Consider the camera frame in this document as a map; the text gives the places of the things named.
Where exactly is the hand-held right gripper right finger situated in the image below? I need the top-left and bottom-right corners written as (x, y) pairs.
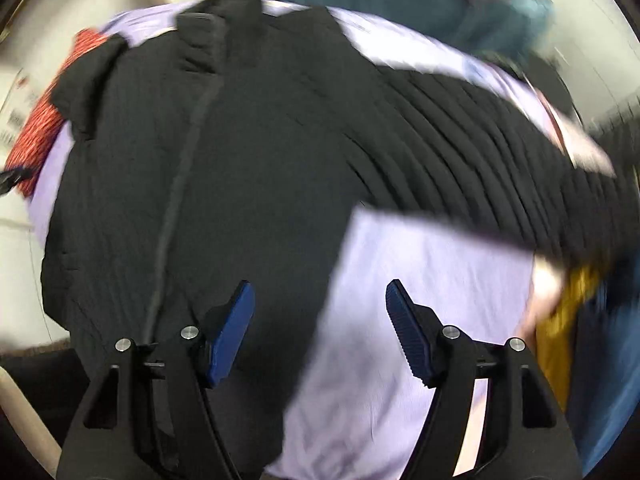
top-left (385, 280), bottom-right (584, 480)

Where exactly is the black quilted jacket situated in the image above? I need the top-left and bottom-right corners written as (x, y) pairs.
top-left (41, 0), bottom-right (640, 476)

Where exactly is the beige pole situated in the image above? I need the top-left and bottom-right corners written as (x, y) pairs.
top-left (0, 366), bottom-right (62, 479)

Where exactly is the yellow cloth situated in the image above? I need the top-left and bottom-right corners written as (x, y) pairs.
top-left (534, 265), bottom-right (608, 411)

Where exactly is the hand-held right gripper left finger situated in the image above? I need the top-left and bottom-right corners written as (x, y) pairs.
top-left (55, 280), bottom-right (266, 480)

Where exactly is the purple floral blanket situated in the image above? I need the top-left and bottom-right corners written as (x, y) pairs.
top-left (27, 0), bottom-right (618, 480)

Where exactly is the red patterned cloth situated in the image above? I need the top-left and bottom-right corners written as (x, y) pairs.
top-left (5, 27), bottom-right (113, 198)

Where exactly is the dark blue cloth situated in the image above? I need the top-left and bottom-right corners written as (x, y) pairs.
top-left (567, 280), bottom-right (640, 476)

